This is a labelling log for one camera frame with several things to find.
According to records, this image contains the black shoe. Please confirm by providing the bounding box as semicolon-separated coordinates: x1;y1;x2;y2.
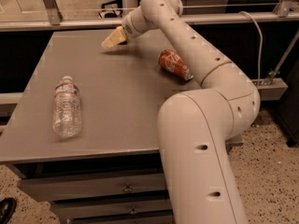
0;198;17;224

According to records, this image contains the red cola can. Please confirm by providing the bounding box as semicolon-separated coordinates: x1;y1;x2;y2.
158;49;193;81

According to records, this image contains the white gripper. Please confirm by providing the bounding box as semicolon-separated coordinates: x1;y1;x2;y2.
101;7;147;49

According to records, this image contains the black office chair base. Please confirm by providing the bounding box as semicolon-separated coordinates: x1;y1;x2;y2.
99;0;123;18

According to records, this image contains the clear plastic water bottle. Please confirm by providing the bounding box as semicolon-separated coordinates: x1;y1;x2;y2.
52;76;81;139

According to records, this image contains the grey drawer cabinet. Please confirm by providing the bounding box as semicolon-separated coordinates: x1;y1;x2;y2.
0;31;199;224

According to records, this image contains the white cable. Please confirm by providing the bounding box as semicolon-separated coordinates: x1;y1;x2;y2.
238;11;263;86

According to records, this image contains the grey metal railing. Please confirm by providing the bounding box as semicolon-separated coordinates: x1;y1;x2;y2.
0;0;299;30

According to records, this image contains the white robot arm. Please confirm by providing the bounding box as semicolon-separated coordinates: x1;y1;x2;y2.
102;0;260;224

